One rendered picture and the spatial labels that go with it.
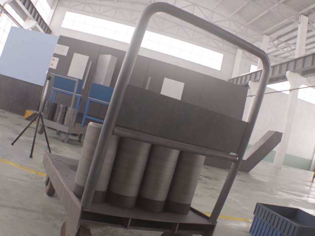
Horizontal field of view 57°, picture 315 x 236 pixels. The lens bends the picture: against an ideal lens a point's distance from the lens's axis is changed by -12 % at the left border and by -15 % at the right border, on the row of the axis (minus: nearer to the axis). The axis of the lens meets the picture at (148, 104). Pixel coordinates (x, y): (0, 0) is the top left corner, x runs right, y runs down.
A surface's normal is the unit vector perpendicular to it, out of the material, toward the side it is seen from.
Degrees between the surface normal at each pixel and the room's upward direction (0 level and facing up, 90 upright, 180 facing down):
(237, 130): 98
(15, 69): 86
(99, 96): 122
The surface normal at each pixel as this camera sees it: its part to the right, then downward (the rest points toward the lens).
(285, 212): 0.11, -0.04
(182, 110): 0.37, 0.18
